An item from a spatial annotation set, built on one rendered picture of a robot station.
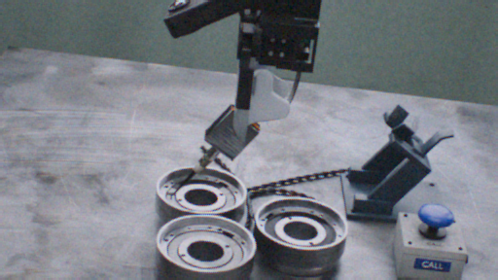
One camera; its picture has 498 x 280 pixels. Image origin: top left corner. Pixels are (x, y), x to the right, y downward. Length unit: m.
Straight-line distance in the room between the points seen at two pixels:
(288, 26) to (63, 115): 0.47
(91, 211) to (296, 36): 0.33
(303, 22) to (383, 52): 1.74
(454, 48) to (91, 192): 1.73
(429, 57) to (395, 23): 0.14
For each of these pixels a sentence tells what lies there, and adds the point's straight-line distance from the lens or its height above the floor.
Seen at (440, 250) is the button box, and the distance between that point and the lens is 1.07.
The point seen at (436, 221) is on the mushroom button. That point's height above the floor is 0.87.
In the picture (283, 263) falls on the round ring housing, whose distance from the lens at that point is 1.05.
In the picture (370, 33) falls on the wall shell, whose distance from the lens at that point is 2.71.
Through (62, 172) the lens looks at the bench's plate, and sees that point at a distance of 1.21.
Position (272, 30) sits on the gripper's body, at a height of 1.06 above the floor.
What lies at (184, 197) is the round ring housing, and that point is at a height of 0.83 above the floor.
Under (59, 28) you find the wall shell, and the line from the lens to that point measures 2.79.
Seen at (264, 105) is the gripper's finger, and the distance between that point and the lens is 1.02.
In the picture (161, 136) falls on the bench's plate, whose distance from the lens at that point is 1.30.
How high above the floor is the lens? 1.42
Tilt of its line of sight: 26 degrees down
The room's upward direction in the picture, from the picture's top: 8 degrees clockwise
